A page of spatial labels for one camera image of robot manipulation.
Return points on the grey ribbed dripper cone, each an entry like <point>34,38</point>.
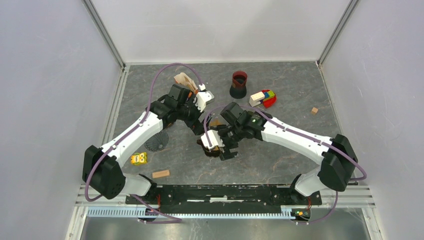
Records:
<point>157,142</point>

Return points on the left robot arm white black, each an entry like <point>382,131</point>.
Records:
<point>102,166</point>

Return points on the small wooden cube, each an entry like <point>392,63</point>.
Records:
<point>314,111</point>

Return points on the brown glass dripper cup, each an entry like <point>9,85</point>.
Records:
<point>213,153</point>

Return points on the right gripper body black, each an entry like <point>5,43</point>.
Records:
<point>230,136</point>

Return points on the dark red black carafe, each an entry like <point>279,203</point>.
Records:
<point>238,89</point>

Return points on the orange coffee filter box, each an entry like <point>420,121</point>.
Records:
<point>183,79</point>

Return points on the yellow green toy figure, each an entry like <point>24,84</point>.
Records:
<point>139,158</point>

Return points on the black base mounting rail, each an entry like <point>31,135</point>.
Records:
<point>224,198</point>

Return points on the flat wooden block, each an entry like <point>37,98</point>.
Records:
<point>161,174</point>

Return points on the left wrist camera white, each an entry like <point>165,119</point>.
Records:
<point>202,98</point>

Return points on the colourful toy block stack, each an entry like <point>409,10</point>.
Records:
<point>265,97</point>

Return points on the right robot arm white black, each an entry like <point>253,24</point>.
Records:
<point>335,156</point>

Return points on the brown paper coffee filter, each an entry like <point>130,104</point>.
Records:
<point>215,122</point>

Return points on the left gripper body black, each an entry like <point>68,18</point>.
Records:
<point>191,114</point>

